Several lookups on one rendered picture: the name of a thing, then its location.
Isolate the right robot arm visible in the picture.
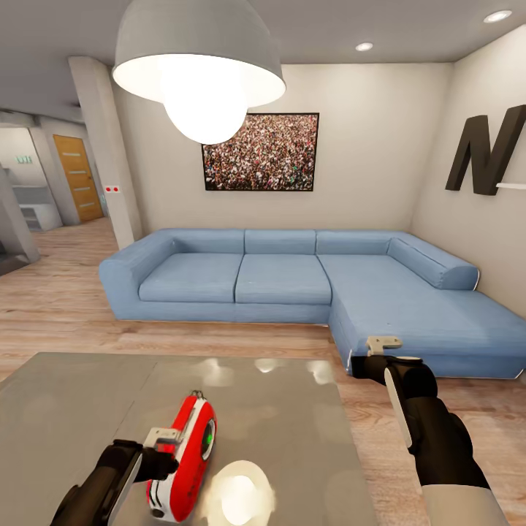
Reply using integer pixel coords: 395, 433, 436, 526
351, 336, 511, 526

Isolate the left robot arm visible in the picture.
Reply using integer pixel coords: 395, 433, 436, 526
50, 427, 183, 526

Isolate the radio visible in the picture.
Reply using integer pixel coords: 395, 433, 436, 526
146, 394, 216, 523

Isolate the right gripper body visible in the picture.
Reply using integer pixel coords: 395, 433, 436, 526
351, 355, 386, 384

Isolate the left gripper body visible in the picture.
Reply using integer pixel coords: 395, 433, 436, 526
135, 448, 173, 483

